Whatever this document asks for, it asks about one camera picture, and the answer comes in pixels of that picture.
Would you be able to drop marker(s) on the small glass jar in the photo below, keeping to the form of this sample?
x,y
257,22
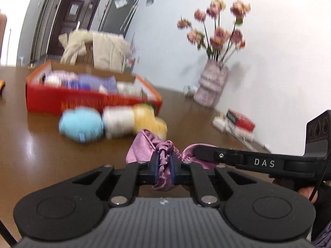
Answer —
x,y
189,91

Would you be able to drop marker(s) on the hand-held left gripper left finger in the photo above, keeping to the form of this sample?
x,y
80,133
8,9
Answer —
x,y
156,170

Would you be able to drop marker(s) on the pink artificial flowers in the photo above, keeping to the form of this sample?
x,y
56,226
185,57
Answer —
x,y
219,33

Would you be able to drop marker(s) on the person's right hand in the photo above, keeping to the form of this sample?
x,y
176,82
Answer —
x,y
306,192

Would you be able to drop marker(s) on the person's right forearm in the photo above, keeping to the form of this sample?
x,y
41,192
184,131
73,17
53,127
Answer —
x,y
322,206

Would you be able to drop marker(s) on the blue plush toy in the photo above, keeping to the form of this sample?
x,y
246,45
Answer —
x,y
80,124

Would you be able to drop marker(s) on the white plush toy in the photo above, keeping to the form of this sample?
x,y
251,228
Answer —
x,y
117,120

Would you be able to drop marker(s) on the beige coat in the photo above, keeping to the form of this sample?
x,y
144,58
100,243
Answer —
x,y
103,49

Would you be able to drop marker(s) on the wooden chair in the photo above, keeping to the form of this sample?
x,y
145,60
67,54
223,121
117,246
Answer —
x,y
86,55

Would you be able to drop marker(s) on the person's purple clothing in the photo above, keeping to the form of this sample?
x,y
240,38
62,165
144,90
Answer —
x,y
323,237

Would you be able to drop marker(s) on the purple satin scrunchie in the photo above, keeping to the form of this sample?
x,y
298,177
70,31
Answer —
x,y
144,144

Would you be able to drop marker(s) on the orange black device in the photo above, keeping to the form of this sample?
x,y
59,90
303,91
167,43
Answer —
x,y
2,87

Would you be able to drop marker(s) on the pink soft towel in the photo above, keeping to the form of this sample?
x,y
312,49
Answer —
x,y
60,78

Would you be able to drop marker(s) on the pink textured vase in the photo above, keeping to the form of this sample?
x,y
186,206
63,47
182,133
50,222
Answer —
x,y
210,85

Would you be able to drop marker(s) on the orange cardboard box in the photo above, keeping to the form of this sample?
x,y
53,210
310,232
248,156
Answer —
x,y
90,100

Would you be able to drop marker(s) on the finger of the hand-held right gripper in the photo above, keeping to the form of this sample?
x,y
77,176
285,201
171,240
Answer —
x,y
217,156

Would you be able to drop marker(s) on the small white box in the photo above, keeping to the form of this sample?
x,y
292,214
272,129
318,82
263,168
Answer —
x,y
219,122

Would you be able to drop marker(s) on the grey refrigerator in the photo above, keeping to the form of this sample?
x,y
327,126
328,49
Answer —
x,y
117,15

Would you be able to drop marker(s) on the white soft item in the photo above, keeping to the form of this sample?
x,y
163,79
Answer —
x,y
128,89

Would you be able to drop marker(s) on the red book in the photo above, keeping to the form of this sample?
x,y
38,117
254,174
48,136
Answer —
x,y
240,121

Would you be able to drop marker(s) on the purple linen pouch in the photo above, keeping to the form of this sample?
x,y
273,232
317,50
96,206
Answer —
x,y
98,84

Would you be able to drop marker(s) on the yellow plush toy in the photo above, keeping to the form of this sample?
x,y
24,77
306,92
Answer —
x,y
150,118

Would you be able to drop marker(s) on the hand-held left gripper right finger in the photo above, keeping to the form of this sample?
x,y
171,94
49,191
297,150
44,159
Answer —
x,y
172,170

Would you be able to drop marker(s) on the dark brown door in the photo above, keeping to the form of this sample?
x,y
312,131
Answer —
x,y
72,20

